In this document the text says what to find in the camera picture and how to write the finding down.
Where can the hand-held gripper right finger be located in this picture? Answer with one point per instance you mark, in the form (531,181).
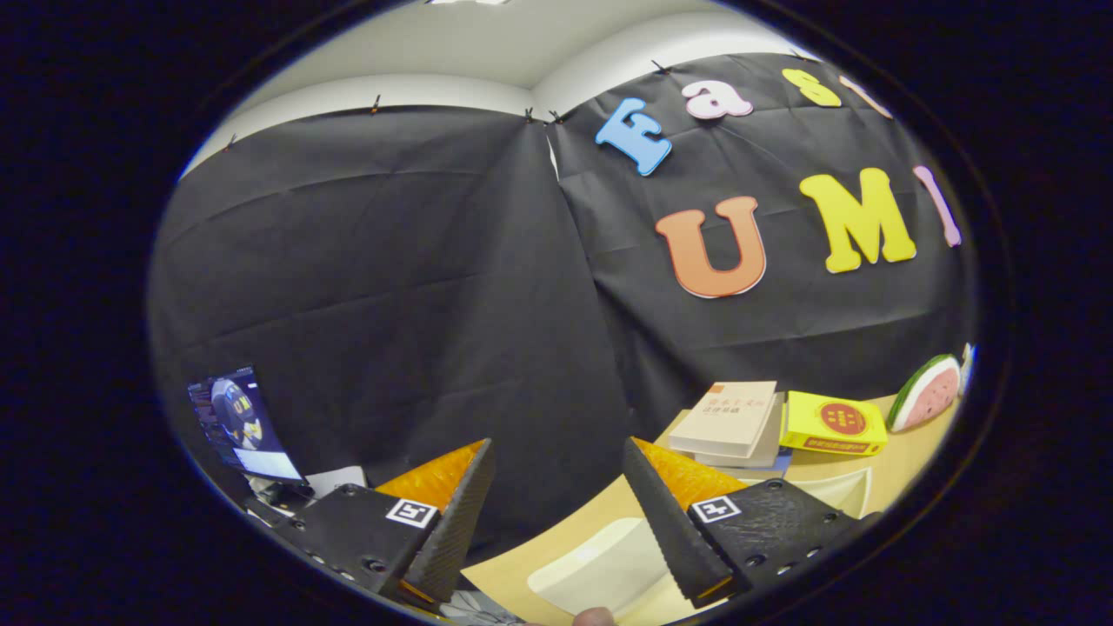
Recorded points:
(674,530)

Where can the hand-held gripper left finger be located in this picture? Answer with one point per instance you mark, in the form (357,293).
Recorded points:
(456,530)

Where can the white storage box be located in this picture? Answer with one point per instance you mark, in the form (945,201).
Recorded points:
(600,561)

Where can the grey patterned cloth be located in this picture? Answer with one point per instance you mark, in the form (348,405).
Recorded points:
(478,607)

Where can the blue book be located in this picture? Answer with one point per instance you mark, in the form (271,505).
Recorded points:
(776,468)

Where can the yellow book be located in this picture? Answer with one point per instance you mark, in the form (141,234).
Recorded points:
(835,422)

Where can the black backdrop cloth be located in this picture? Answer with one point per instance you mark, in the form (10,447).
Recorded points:
(391,304)

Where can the laptop computer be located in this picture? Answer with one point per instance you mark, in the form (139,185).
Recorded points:
(239,422)

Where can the watermelon slice plush toy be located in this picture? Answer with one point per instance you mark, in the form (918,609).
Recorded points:
(926,396)

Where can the white plush toy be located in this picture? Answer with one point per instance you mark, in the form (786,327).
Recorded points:
(968,365)

